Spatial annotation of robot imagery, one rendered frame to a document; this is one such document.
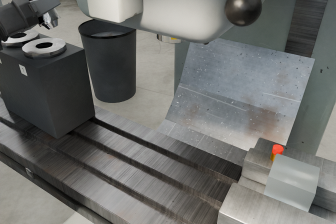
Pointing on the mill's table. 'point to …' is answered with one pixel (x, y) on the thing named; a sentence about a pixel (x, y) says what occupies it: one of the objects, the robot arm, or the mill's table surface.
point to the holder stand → (46, 82)
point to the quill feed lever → (246, 2)
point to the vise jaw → (261, 209)
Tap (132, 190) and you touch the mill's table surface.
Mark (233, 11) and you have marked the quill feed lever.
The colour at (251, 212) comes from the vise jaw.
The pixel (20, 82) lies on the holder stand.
